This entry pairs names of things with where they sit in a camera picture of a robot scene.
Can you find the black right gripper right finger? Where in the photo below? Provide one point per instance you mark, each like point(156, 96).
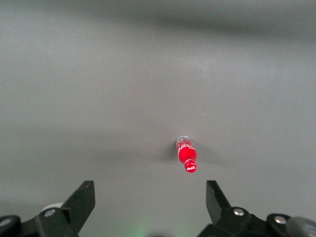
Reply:
point(217, 207)

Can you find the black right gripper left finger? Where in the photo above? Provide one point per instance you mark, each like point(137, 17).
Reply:
point(79, 205)

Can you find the red cola bottle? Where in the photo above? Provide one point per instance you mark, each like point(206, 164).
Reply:
point(187, 154)

